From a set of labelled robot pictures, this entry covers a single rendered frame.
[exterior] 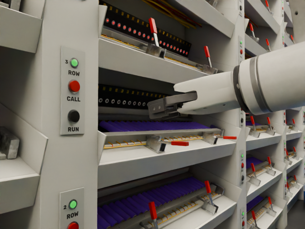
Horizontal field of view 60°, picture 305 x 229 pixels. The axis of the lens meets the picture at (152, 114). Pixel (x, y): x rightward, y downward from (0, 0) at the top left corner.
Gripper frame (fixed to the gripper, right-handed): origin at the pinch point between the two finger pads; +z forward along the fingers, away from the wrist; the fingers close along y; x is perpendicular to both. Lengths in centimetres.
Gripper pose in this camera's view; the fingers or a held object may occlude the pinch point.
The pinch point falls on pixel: (164, 109)
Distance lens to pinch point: 49.3
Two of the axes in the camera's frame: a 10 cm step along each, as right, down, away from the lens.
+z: -7.8, 1.9, 6.0
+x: 1.3, 9.8, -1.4
